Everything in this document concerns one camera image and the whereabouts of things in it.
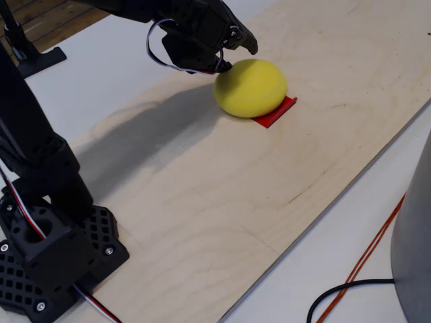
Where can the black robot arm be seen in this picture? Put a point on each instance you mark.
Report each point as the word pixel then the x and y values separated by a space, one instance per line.
pixel 20 117

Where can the yellow foam puck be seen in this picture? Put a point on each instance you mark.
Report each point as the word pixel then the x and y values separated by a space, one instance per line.
pixel 250 89

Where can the black camera stand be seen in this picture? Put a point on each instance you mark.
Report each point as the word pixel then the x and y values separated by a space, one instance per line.
pixel 37 62

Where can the plywood board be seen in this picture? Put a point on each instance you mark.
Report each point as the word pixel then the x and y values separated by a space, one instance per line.
pixel 219 188

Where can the grey conical lamp shade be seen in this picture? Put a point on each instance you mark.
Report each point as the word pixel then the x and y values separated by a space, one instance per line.
pixel 414 235

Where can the black lattice robot base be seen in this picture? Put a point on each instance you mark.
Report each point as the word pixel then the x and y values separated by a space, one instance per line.
pixel 104 232

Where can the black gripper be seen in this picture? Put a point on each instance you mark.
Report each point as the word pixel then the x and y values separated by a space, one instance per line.
pixel 215 33

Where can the red square plate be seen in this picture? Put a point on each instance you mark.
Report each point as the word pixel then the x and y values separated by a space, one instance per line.
pixel 274 116

